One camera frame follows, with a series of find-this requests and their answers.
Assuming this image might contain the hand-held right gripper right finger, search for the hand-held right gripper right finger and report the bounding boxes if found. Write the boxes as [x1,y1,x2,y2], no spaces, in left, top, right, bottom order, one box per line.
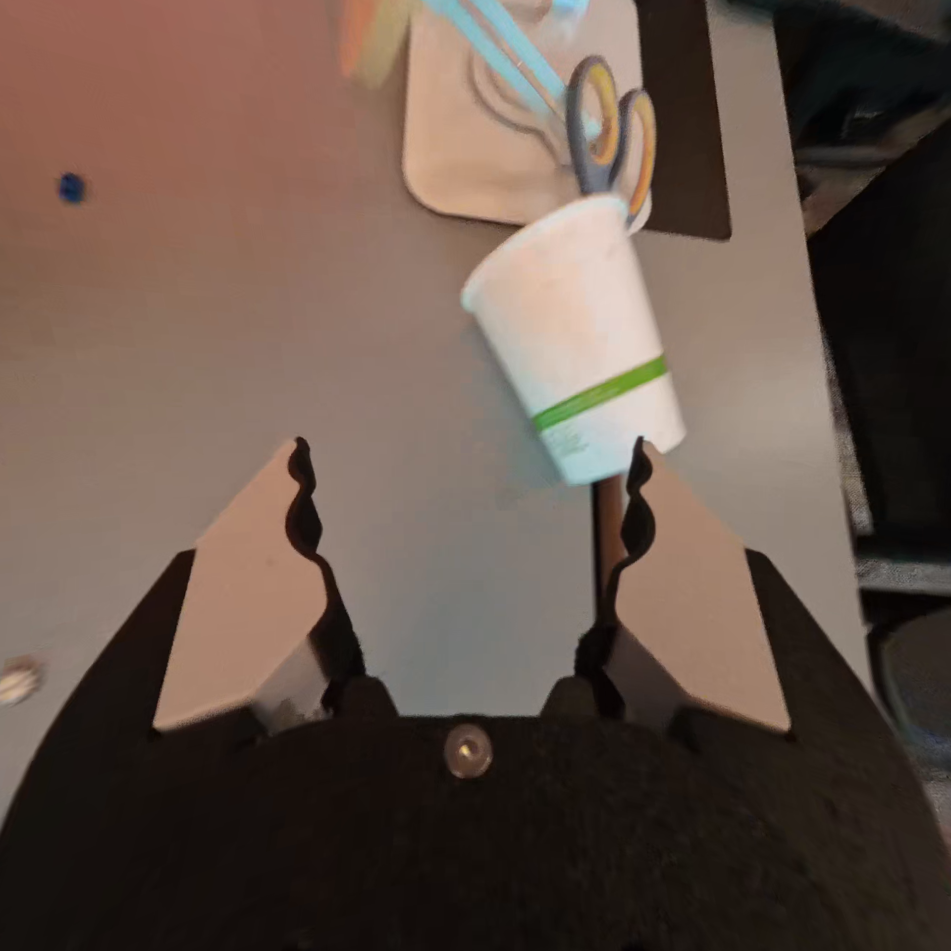
[574,435,792,735]

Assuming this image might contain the grey desk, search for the grey desk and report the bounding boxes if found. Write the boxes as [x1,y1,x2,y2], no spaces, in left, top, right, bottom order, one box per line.
[0,0,874,818]

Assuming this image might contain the grey yellow scissors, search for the grey yellow scissors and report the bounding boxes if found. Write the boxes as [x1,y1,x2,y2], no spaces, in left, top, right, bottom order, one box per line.
[565,55,658,227]

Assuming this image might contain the wooden tablet stand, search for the wooden tablet stand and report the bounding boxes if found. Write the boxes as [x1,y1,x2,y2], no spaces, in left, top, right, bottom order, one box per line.
[338,0,649,225]

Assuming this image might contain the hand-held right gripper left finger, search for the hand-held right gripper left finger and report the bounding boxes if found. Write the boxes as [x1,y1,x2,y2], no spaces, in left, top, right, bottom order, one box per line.
[151,436,369,735]

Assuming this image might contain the white paper cup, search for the white paper cup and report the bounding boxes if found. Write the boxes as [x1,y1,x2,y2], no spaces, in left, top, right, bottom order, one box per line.
[460,195,686,487]

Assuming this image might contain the small wooden gear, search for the small wooden gear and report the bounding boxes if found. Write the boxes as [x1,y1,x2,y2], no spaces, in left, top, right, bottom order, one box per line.
[0,654,46,707]

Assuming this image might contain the black mesh office chair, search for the black mesh office chair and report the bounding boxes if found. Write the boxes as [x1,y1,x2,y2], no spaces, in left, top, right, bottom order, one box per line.
[773,0,951,774]

